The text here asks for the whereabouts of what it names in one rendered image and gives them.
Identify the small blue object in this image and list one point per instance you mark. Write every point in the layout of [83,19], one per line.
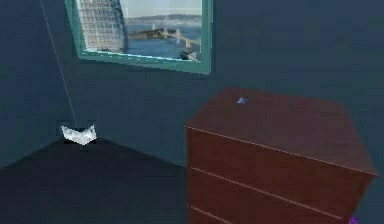
[242,100]

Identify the teal framed window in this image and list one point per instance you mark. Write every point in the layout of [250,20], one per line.
[160,33]

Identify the brown chest of drawers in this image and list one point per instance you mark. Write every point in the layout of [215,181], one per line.
[273,160]

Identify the white crumpled cloth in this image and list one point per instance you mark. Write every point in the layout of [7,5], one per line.
[79,134]

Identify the purple object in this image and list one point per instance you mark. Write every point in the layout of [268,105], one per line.
[354,220]

